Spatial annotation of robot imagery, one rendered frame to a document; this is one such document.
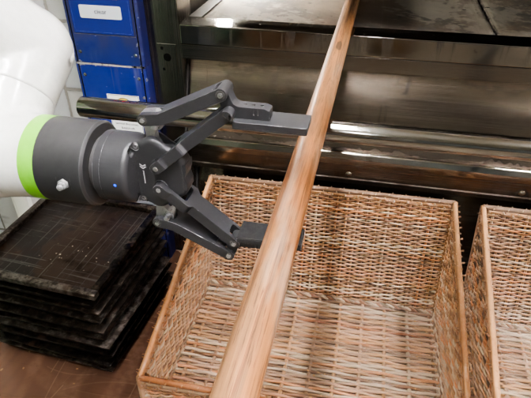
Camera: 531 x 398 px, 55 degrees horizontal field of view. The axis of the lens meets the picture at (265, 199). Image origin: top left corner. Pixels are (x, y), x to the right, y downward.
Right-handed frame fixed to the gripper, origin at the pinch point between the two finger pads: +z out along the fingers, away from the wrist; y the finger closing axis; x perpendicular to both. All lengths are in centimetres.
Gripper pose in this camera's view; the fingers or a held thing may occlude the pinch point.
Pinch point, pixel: (295, 185)
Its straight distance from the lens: 51.0
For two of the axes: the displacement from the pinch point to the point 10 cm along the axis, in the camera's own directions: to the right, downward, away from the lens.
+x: -2.1, 5.6, -8.0
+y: 0.0, 8.2, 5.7
